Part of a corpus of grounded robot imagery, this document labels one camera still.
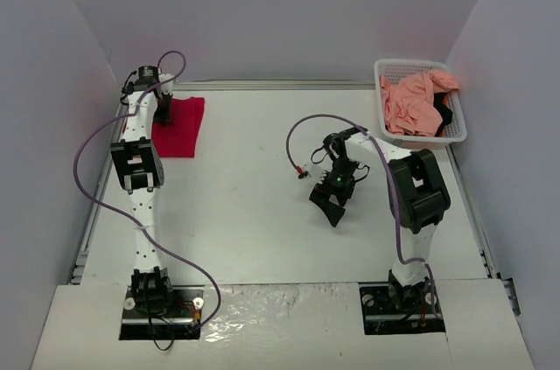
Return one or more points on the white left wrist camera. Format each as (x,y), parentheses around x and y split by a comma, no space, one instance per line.
(166,84)

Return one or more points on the salmon pink t-shirt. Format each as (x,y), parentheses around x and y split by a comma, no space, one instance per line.
(408,105)

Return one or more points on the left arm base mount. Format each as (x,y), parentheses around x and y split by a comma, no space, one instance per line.
(179,321)

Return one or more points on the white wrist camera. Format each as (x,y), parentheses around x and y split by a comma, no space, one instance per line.
(166,84)
(313,171)

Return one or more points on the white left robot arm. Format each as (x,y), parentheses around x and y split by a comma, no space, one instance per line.
(141,174)

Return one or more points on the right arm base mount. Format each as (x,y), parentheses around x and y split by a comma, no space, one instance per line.
(387,310)

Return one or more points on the black garment in basket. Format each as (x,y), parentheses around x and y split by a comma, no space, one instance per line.
(445,113)

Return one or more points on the white plastic laundry basket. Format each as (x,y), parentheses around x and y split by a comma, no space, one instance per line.
(397,69)

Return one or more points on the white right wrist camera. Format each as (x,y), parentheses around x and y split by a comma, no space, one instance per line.
(313,171)

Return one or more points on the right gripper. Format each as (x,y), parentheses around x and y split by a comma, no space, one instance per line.
(332,192)

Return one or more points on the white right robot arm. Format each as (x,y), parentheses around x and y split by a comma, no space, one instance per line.
(417,194)

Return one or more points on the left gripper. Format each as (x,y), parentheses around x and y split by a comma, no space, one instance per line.
(163,108)

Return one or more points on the red t-shirt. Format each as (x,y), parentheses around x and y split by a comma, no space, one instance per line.
(177,137)

